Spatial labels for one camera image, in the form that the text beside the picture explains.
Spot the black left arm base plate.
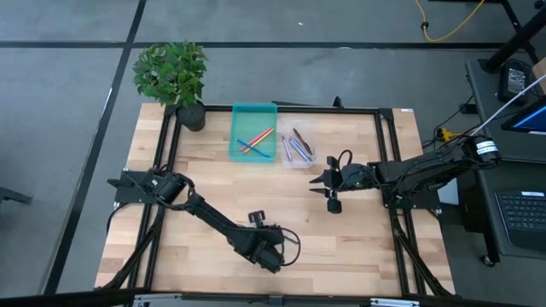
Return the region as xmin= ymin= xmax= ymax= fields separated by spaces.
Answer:
xmin=106 ymin=169 xmax=174 ymax=205

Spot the silver metal bracket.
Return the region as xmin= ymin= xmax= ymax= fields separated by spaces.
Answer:
xmin=131 ymin=293 xmax=183 ymax=307
xmin=369 ymin=297 xmax=421 ymax=307

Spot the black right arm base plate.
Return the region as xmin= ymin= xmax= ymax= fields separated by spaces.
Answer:
xmin=380 ymin=181 xmax=442 ymax=211

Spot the monitor with blue screen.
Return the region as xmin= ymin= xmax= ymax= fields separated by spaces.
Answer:
xmin=500 ymin=96 xmax=546 ymax=136

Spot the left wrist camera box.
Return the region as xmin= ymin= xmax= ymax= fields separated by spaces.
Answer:
xmin=258 ymin=250 xmax=286 ymax=275

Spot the black aluminium table frame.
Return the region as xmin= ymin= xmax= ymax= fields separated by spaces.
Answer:
xmin=96 ymin=96 xmax=456 ymax=299

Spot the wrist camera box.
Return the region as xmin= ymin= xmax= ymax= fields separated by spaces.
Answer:
xmin=342 ymin=164 xmax=375 ymax=189
xmin=258 ymin=250 xmax=286 ymax=275

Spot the black left wrist camera cable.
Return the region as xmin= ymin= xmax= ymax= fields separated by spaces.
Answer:
xmin=280 ymin=227 xmax=302 ymax=268

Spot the thick black bar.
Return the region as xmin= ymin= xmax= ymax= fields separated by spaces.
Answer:
xmin=481 ymin=6 xmax=546 ymax=73

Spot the yellow power cable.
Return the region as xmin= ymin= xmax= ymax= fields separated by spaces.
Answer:
xmin=412 ymin=0 xmax=486 ymax=43

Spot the translucent blue click pen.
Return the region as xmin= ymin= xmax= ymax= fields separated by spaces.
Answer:
xmin=288 ymin=136 xmax=313 ymax=164

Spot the dark grey desk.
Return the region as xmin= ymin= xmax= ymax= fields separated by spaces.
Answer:
xmin=473 ymin=158 xmax=546 ymax=262
xmin=464 ymin=57 xmax=546 ymax=163

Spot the yellow pencil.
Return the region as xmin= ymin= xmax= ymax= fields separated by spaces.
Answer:
xmin=242 ymin=128 xmax=276 ymax=154

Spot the teal plastic bin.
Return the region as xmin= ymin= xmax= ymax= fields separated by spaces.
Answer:
xmin=229 ymin=101 xmax=279 ymax=165

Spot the green potted plant black pot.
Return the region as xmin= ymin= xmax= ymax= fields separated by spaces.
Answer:
xmin=131 ymin=40 xmax=210 ymax=132

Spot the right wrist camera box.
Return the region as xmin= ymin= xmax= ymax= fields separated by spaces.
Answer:
xmin=342 ymin=164 xmax=375 ymax=189

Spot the black laptop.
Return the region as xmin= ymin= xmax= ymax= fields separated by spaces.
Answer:
xmin=494 ymin=189 xmax=546 ymax=253

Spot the blue pencil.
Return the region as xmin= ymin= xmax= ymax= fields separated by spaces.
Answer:
xmin=236 ymin=138 xmax=273 ymax=159

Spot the white cable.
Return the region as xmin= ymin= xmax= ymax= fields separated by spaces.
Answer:
xmin=468 ymin=74 xmax=546 ymax=139

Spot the pink pencil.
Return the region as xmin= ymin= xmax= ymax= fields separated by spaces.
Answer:
xmin=240 ymin=126 xmax=274 ymax=153

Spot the dark furniture leg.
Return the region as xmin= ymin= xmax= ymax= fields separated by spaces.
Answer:
xmin=0 ymin=186 xmax=34 ymax=206

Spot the brown cardboard box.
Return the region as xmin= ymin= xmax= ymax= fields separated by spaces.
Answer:
xmin=531 ymin=56 xmax=546 ymax=96

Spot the black power adapter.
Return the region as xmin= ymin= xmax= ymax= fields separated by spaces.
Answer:
xmin=497 ymin=59 xmax=533 ymax=107

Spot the clear plastic bin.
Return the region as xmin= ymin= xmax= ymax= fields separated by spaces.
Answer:
xmin=277 ymin=116 xmax=317 ymax=170

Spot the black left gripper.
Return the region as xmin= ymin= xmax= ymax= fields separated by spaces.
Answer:
xmin=238 ymin=211 xmax=286 ymax=275

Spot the dark brown pen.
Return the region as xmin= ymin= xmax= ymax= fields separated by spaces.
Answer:
xmin=292 ymin=127 xmax=314 ymax=156

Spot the thin black strut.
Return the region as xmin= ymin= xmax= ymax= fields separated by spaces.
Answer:
xmin=501 ymin=0 xmax=539 ymax=65

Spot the light periwinkle pen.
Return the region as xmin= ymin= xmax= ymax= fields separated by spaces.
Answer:
xmin=281 ymin=134 xmax=294 ymax=163

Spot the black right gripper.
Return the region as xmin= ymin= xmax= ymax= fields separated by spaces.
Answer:
xmin=310 ymin=156 xmax=377 ymax=214

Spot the black crossbar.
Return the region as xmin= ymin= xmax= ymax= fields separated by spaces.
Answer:
xmin=0 ymin=287 xmax=546 ymax=307

